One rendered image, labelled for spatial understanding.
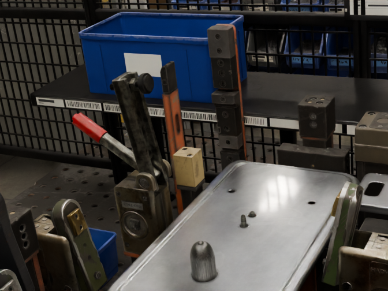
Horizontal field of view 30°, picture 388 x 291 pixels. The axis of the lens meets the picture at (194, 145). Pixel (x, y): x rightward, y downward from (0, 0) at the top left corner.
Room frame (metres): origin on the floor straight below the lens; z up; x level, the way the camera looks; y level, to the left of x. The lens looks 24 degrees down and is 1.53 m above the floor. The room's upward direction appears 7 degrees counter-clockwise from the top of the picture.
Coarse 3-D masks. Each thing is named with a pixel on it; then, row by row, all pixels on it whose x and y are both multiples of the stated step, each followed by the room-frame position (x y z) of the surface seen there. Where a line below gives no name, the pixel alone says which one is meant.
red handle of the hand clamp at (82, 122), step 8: (80, 120) 1.01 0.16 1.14; (88, 120) 1.01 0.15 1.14; (80, 128) 1.00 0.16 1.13; (88, 128) 1.00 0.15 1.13; (96, 128) 1.00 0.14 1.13; (96, 136) 0.99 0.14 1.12; (104, 136) 0.99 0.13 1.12; (104, 144) 0.99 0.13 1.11; (112, 144) 0.98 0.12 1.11; (120, 144) 0.99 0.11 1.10; (120, 152) 0.97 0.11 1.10; (128, 152) 0.97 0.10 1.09; (128, 160) 0.97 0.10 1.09; (136, 168) 0.96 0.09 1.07
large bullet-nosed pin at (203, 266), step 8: (192, 248) 0.78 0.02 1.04; (200, 248) 0.77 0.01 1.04; (208, 248) 0.77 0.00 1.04; (192, 256) 0.77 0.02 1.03; (200, 256) 0.76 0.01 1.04; (208, 256) 0.77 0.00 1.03; (192, 264) 0.77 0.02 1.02; (200, 264) 0.76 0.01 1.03; (208, 264) 0.76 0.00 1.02; (192, 272) 0.77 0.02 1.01; (200, 272) 0.76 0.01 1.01; (208, 272) 0.76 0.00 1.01; (216, 272) 0.77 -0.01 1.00; (200, 280) 0.76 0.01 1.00; (208, 280) 0.76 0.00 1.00
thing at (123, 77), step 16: (112, 80) 0.96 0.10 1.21; (128, 80) 0.97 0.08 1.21; (144, 80) 0.94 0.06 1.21; (128, 96) 0.95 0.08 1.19; (128, 112) 0.95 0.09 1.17; (144, 112) 0.97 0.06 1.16; (128, 128) 0.95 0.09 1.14; (144, 128) 0.97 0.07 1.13; (144, 144) 0.94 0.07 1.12; (144, 160) 0.94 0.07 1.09; (160, 160) 0.96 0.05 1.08; (160, 176) 0.96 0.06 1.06
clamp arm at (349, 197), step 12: (348, 192) 0.74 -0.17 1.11; (360, 192) 0.75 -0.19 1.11; (336, 204) 0.75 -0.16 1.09; (348, 204) 0.74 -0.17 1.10; (360, 204) 0.76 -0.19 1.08; (336, 216) 0.74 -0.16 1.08; (348, 216) 0.74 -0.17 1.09; (336, 228) 0.74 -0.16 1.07; (348, 228) 0.74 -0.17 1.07; (336, 240) 0.74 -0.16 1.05; (348, 240) 0.74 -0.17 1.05; (336, 252) 0.74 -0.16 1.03; (324, 264) 0.75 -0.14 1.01; (336, 264) 0.74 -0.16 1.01; (324, 276) 0.75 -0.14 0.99; (336, 276) 0.74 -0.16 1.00
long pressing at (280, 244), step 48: (240, 192) 0.99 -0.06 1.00; (288, 192) 0.97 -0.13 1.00; (336, 192) 0.95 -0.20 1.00; (192, 240) 0.86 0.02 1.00; (240, 240) 0.85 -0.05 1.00; (288, 240) 0.83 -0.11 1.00; (144, 288) 0.76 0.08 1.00; (192, 288) 0.75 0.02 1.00; (240, 288) 0.74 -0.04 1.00; (288, 288) 0.73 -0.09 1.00
